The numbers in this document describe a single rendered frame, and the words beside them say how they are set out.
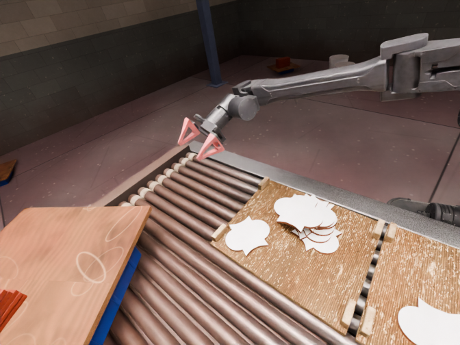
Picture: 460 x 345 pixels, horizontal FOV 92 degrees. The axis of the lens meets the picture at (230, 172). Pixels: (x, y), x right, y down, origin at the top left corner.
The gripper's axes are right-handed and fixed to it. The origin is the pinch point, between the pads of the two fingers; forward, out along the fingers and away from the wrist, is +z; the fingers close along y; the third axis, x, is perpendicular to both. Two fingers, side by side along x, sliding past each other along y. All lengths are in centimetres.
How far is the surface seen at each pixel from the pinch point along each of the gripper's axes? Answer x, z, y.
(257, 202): 30.1, -2.6, 12.7
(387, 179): 178, -107, 28
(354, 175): 175, -94, 5
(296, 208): 23.1, -8.2, 27.0
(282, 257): 24.0, 5.7, 32.3
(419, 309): 25, -6, 61
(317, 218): 22.8, -9.3, 33.6
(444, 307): 27, -10, 65
